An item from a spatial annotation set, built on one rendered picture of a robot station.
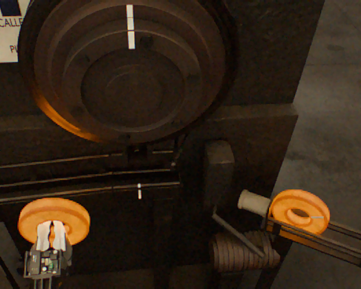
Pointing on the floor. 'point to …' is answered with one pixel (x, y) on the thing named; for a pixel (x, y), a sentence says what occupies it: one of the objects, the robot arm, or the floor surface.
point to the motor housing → (238, 257)
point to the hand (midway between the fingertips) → (53, 219)
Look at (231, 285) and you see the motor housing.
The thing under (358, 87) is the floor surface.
